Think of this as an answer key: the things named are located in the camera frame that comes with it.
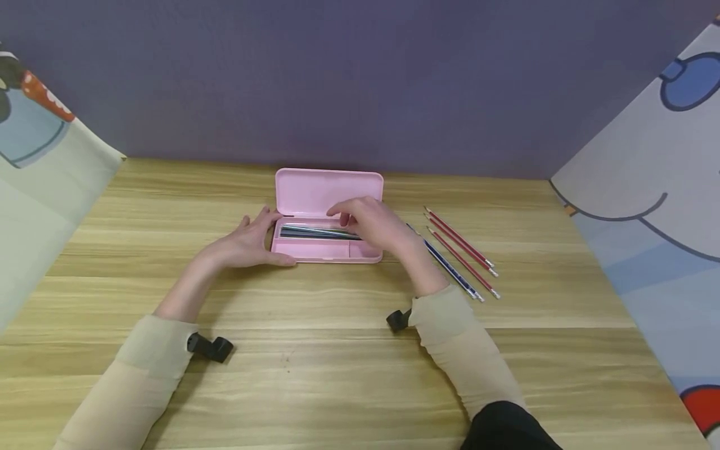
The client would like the person's right hand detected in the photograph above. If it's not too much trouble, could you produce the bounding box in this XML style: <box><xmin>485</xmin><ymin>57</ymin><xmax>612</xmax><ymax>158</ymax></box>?
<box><xmin>326</xmin><ymin>196</ymin><xmax>422</xmax><ymax>259</ymax></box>

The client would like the person's left hand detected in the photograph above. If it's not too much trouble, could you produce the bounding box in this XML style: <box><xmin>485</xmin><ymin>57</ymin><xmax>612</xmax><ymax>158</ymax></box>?
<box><xmin>203</xmin><ymin>207</ymin><xmax>298</xmax><ymax>272</ymax></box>

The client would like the pink pencil case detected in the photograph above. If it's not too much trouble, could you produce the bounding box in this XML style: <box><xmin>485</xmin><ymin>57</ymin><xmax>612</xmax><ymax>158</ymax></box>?
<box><xmin>270</xmin><ymin>167</ymin><xmax>385</xmax><ymax>264</ymax></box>

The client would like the person's left forearm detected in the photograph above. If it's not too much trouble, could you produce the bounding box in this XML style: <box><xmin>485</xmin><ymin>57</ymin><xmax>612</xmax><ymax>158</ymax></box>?
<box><xmin>53</xmin><ymin>249</ymin><xmax>226</xmax><ymax>450</ymax></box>

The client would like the person's right forearm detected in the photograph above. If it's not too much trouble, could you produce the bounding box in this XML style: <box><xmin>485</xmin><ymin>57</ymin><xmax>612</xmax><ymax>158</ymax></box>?
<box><xmin>394</xmin><ymin>241</ymin><xmax>563</xmax><ymax>450</ymax></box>

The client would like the bundle of dark pencils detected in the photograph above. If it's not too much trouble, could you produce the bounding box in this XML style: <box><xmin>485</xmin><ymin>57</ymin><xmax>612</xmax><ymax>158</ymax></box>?
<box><xmin>279</xmin><ymin>224</ymin><xmax>364</xmax><ymax>241</ymax></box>

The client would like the black wrist band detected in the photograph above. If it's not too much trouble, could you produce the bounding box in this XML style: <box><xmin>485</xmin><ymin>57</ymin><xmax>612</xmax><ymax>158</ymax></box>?
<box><xmin>186</xmin><ymin>332</ymin><xmax>235</xmax><ymax>364</ymax></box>
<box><xmin>386</xmin><ymin>308</ymin><xmax>413</xmax><ymax>333</ymax></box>

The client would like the red pencil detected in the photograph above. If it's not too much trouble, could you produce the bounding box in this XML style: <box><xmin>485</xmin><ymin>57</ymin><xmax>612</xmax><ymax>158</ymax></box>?
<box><xmin>426</xmin><ymin>226</ymin><xmax>501</xmax><ymax>300</ymax></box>
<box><xmin>424</xmin><ymin>206</ymin><xmax>496</xmax><ymax>268</ymax></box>
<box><xmin>424</xmin><ymin>214</ymin><xmax>500</xmax><ymax>278</ymax></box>

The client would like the blue pencil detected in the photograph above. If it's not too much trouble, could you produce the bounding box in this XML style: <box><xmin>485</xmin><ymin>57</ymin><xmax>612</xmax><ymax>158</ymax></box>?
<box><xmin>416</xmin><ymin>232</ymin><xmax>485</xmax><ymax>304</ymax></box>
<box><xmin>406</xmin><ymin>222</ymin><xmax>478</xmax><ymax>301</ymax></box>

